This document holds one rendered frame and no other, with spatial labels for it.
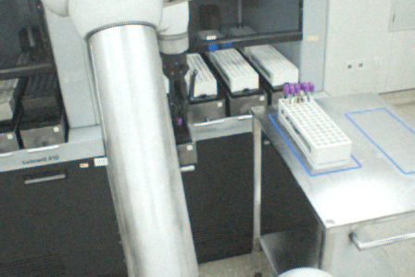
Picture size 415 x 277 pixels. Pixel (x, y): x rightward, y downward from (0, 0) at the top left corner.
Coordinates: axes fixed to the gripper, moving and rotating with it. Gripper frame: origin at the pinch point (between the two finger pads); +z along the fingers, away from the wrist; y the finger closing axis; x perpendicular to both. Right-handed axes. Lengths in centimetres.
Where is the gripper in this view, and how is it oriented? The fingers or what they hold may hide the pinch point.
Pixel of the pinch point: (179, 112)
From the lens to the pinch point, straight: 139.4
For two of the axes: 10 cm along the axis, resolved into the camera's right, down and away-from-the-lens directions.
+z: 0.6, 8.8, 4.8
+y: -9.7, 1.6, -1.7
